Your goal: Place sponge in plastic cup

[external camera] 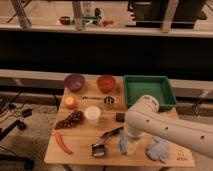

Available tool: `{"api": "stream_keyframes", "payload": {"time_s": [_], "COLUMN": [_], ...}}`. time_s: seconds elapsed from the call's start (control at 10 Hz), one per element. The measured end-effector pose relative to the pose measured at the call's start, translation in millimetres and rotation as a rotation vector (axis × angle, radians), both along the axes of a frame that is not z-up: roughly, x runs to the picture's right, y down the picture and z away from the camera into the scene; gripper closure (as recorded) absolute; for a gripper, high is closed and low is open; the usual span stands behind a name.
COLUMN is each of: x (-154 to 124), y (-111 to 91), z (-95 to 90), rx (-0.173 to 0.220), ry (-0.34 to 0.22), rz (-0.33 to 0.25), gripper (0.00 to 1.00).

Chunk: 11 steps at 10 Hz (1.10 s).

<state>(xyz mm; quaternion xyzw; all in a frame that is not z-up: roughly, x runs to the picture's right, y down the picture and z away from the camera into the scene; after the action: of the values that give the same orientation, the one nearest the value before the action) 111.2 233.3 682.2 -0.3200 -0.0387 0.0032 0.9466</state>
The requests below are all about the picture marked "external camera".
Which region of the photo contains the clear blue gripper body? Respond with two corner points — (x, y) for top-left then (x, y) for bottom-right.
(119, 131), (141, 155)

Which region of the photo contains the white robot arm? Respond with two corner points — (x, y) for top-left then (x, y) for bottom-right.
(124, 95), (213, 158)

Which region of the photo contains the dark square sponge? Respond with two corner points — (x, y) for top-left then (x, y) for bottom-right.
(115, 113), (125, 122)

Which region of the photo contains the white plastic cup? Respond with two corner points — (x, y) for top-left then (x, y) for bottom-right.
(84, 106), (101, 125)

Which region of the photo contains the black metal spatula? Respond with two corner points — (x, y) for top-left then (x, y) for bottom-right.
(91, 127), (123, 157)

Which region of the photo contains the crumpled blue cloth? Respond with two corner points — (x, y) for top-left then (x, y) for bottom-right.
(146, 136), (169, 163)

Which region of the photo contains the green plastic tray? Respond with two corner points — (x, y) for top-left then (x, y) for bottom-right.
(123, 75), (177, 111)

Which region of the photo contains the bunch of dark grapes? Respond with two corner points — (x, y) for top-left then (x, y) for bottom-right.
(55, 110), (83, 130)

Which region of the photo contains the red chili pepper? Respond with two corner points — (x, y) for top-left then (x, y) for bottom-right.
(54, 132), (73, 154)

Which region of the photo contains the orange bowl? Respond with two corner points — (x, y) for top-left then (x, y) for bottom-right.
(97, 75), (116, 93)

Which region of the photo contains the orange fruit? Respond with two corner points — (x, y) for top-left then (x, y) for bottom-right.
(64, 96), (77, 109)

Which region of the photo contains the purple bowl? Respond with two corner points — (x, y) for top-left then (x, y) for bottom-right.
(64, 74), (85, 92)

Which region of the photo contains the black cable on floor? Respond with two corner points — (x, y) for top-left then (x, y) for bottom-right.
(0, 92), (34, 141)

